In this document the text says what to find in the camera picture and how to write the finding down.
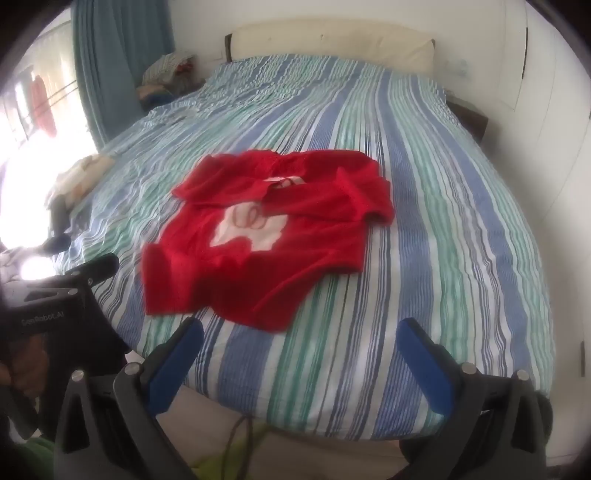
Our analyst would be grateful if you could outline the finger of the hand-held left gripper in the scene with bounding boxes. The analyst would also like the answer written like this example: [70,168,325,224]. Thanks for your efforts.
[69,253,122,289]

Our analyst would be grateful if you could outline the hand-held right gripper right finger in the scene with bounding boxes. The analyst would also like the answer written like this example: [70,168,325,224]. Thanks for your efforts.
[396,318,555,480]

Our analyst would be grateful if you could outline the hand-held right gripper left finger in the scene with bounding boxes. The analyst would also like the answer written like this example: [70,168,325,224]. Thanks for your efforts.
[53,316,206,480]

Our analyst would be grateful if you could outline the red shirt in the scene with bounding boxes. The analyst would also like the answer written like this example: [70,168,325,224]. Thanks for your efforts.
[141,148,395,333]

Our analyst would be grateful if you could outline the red hanging clothes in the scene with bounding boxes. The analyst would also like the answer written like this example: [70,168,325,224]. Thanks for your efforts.
[27,71,60,139]

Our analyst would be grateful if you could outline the pile of clothes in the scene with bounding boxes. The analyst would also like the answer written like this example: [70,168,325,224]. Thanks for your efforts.
[136,52,206,112]

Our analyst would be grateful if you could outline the person's left hand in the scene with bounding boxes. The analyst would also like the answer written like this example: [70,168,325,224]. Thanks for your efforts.
[0,339,49,393]

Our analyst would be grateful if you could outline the patterned pillow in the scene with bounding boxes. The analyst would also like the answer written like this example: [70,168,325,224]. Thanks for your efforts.
[48,154,116,204]

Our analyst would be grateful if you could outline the striped bed sheet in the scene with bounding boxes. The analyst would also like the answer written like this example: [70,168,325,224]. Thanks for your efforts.
[51,54,557,441]

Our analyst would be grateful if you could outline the blue curtain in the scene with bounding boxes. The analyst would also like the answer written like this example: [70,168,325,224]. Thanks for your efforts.
[71,0,176,148]

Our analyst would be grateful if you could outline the white wardrobe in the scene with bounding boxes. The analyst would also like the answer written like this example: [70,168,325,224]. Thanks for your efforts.
[480,0,591,241]

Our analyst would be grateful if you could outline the cream bed headboard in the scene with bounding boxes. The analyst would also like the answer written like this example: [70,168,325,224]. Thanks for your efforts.
[225,21,437,75]

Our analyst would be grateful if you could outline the dark cable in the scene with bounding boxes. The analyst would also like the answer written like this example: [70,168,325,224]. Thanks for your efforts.
[222,415,254,480]

